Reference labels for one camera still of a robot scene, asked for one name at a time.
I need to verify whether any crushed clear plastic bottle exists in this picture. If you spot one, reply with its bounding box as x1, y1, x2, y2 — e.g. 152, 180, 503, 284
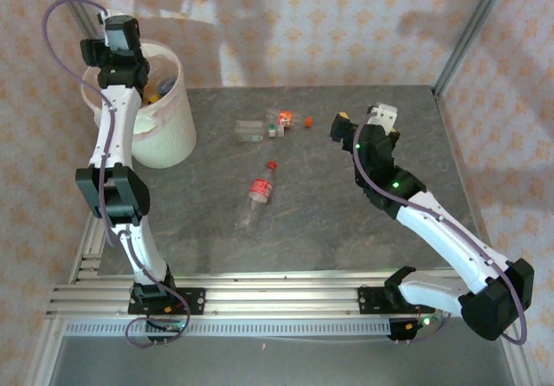
235, 119, 265, 144

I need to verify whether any red label bottle red cap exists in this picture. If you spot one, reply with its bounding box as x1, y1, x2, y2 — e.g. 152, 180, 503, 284
236, 160, 279, 231

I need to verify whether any pink bin liner bag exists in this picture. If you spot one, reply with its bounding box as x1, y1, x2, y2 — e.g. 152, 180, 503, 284
81, 42, 187, 134

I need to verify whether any white plastic bin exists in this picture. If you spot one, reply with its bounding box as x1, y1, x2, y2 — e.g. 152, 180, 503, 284
81, 42, 197, 170

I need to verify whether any small circuit board green LED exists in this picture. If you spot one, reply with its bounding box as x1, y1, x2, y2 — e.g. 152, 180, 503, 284
145, 314, 188, 333
389, 314, 447, 343

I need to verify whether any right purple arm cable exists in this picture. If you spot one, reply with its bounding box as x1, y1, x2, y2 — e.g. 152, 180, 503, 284
352, 108, 529, 346

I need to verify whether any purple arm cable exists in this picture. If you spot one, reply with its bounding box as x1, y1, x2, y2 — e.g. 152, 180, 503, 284
42, 0, 194, 349
352, 108, 529, 346

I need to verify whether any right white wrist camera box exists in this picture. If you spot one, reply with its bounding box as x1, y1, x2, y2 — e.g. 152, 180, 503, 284
370, 103, 398, 132

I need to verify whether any right aluminium corner post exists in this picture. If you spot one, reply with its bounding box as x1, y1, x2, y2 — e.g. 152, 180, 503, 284
431, 0, 516, 98

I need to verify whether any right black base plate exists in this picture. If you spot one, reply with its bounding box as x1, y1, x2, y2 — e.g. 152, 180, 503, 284
358, 286, 436, 317

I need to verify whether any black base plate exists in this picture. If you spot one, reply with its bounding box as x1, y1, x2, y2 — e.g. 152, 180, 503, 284
128, 287, 207, 317
358, 286, 436, 317

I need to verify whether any aluminium front rail frame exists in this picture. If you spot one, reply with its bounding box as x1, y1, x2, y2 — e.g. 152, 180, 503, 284
45, 271, 519, 320

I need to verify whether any left aluminium side rail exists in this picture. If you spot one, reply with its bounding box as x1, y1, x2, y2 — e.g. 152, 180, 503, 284
23, 138, 131, 386

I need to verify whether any aluminium side rail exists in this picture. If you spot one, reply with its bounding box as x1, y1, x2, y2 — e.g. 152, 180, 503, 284
23, 138, 131, 386
432, 86, 542, 386

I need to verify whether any slotted grey cable duct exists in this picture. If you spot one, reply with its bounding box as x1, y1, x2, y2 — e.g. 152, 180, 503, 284
63, 319, 393, 338

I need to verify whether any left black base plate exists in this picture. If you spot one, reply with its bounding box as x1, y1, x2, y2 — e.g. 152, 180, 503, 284
128, 287, 207, 317

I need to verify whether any right aluminium side rail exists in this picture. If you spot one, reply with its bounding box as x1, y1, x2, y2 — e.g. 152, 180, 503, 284
432, 86, 542, 386

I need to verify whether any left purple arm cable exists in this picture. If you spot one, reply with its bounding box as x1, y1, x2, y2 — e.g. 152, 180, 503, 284
42, 0, 194, 349

